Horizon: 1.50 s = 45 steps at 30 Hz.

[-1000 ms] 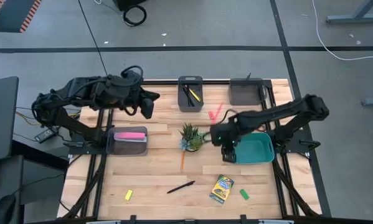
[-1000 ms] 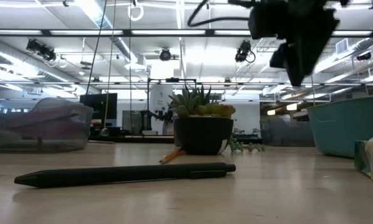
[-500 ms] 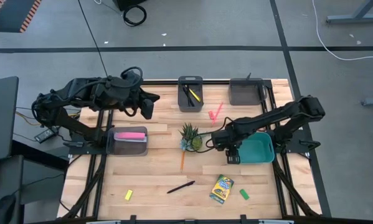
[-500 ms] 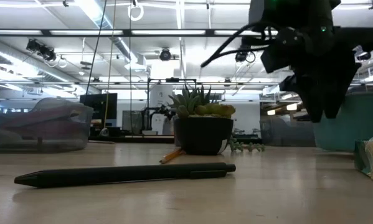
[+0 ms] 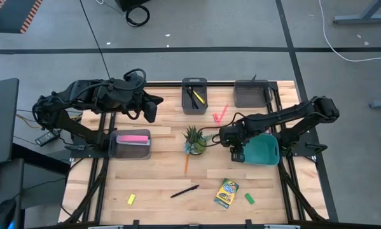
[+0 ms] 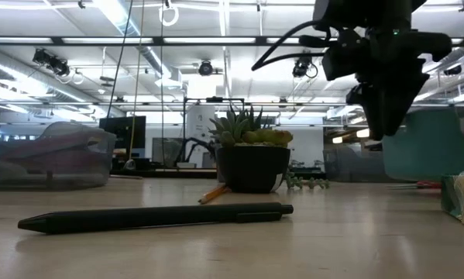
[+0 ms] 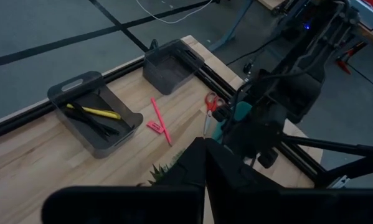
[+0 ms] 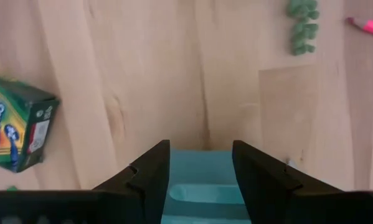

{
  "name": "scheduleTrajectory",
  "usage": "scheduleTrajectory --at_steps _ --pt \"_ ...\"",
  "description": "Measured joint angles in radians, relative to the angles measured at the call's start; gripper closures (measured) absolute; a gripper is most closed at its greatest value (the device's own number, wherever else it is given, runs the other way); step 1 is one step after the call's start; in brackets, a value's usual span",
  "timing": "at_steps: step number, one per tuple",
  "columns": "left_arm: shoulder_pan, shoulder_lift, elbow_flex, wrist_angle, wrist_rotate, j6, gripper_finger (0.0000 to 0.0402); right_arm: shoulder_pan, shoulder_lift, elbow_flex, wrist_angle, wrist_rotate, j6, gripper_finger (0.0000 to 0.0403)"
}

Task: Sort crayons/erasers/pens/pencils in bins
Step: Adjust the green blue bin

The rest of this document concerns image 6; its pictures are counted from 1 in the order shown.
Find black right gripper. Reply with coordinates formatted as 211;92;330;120
345;29;454;142

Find teal plastic bin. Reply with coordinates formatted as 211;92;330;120
381;107;464;183

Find orange pencil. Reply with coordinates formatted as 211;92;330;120
198;184;231;205

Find black pen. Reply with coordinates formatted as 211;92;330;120
17;201;294;236

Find pink marker bar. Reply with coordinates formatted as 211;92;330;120
0;133;101;175

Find grey translucent plastic bin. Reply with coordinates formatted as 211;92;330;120
322;146;386;184
0;121;117;191

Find red scissors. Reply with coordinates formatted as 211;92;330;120
386;180;442;191

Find potted succulent plant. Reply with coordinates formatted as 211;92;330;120
209;105;331;194

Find grey background box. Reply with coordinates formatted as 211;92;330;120
151;137;186;169

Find black monitor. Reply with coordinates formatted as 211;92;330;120
98;115;147;160

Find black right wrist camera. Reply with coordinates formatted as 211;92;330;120
322;29;372;82

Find black right camera cable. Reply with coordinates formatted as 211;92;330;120
250;21;333;73

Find round black ceiling camera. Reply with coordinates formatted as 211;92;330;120
198;59;215;77

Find white hanging ring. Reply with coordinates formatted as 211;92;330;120
158;1;180;28

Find hanging black cable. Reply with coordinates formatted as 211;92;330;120
106;0;134;119

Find black ceiling camera cluster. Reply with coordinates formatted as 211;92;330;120
31;47;71;78

